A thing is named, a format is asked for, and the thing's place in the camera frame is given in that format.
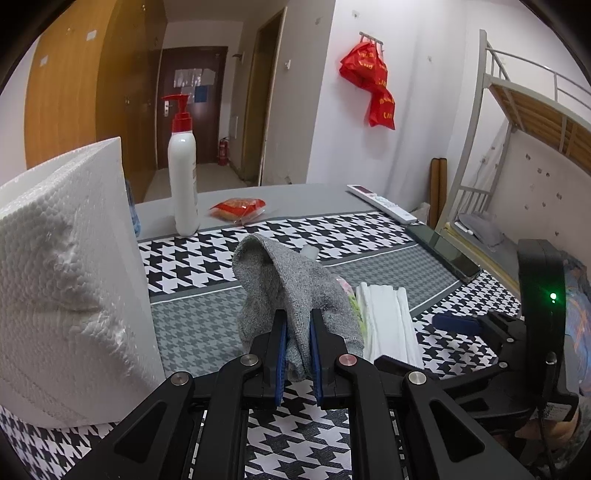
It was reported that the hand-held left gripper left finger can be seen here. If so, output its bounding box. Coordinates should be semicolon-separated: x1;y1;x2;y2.
65;308;289;480

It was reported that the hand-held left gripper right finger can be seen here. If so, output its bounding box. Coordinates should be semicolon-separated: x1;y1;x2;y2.
310;308;536;480

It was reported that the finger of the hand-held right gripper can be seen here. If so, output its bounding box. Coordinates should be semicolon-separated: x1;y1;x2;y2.
433;311;526;357
374;354;509;391

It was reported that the white face mask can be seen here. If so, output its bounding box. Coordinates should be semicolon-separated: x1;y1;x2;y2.
355;283;423;368

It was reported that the grey sock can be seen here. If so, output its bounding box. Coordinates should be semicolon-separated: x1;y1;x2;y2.
232;233;365;380

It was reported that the white foam box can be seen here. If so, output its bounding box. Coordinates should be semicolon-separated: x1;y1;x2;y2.
0;136;165;428

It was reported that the person's right hand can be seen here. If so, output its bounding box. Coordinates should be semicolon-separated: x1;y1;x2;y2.
512;407;583;452

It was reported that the black smartphone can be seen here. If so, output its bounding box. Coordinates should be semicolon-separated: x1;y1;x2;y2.
406;224;481;284

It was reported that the floral cloth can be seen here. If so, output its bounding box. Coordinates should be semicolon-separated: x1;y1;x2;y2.
336;276;369;334

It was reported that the houndstooth tablecloth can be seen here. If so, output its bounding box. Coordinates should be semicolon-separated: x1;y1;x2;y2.
0;210;523;480

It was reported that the grey pillow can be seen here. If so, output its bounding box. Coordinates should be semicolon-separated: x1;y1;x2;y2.
456;211;505;246

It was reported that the white remote control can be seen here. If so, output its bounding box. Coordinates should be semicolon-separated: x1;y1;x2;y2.
346;184;419;225

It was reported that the red snack packet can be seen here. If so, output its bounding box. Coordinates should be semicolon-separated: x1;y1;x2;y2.
209;198;268;225

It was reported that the white lotion pump bottle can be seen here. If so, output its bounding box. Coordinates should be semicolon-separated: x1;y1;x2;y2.
161;94;201;236

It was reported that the white metal bunk bed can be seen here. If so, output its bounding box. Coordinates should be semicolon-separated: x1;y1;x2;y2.
427;30;591;301

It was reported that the dark brown entrance door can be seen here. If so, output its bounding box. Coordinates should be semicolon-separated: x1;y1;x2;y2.
154;46;230;169

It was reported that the wooden side door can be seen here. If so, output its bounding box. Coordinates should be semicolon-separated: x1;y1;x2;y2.
240;6;288;186

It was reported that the red plastic bag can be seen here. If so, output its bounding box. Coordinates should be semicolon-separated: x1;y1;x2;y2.
339;39;397;130

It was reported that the grey door notice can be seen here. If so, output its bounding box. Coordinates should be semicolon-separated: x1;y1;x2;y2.
173;68;217;88

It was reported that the wooden wardrobe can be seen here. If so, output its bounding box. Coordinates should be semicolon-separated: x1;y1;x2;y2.
25;0;167;205

